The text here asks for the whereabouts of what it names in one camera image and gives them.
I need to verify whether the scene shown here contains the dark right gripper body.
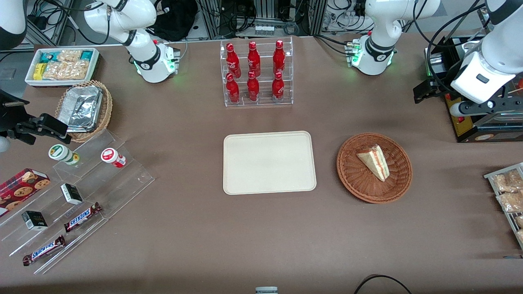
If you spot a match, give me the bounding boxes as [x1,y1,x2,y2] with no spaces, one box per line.
[0,89,30,138]

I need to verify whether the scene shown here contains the triangular sandwich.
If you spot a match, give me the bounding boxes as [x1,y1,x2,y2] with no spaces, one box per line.
[356,145,391,183]

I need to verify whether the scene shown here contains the silver foil tray stack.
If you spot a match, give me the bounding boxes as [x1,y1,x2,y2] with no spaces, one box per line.
[57,85,103,133]

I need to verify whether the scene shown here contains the light wicker basket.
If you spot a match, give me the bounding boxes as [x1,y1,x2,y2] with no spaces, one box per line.
[55,80,113,143]

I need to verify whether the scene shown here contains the brown wicker basket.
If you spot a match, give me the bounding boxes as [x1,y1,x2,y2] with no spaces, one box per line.
[336,132,413,204]

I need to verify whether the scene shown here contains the grey snack rack tray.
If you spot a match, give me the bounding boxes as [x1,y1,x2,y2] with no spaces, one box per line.
[484,162,523,250]

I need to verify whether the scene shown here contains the cream plastic tray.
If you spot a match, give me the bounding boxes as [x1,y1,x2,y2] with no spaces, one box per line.
[223,131,317,196]

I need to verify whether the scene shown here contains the green lid white cup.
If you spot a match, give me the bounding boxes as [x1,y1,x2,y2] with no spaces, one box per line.
[48,144,80,166]

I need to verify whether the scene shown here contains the red tartan cookie box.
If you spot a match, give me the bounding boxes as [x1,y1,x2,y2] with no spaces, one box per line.
[0,168,51,218]

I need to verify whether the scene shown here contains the clear cracker bag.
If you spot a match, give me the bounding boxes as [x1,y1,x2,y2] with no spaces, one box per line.
[57,49,83,63]
[42,60,89,80]

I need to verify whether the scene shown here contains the black gold display warmer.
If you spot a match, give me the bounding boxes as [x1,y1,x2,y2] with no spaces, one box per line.
[424,36,523,143]

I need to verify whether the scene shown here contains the red lid white cup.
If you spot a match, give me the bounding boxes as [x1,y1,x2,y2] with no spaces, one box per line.
[101,148,127,169]

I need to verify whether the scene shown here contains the small black box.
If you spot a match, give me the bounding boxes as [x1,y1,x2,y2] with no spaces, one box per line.
[21,210,49,232]
[60,183,84,205]

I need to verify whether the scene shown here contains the white snack bin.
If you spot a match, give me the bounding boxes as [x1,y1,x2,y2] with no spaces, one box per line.
[25,47,101,88]

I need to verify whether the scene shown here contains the clear acrylic stepped shelf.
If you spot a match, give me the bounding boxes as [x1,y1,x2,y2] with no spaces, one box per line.
[0,128,155,275]

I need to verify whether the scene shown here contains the Snickers chocolate bar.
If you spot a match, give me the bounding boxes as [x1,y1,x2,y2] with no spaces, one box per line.
[22,235,67,267]
[63,202,103,233]

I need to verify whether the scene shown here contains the red cola bottle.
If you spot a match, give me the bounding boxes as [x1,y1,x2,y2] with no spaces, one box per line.
[272,40,286,75]
[246,71,261,102]
[226,43,242,78]
[247,41,262,77]
[226,73,241,104]
[271,71,285,103]

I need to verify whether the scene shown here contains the black bag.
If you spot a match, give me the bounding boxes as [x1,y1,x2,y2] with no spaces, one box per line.
[148,0,199,42]

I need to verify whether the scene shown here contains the clear acrylic bottle rack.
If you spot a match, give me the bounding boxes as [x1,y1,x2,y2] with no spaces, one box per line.
[220,36,294,108]

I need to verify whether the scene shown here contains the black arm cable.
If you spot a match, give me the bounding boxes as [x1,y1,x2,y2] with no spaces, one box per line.
[413,0,493,96]

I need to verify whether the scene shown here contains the aluminium frame rack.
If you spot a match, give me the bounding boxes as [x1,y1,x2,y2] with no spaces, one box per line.
[197,0,328,40]

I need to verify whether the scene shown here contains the black table cable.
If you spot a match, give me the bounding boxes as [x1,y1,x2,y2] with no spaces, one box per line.
[353,274,413,294]

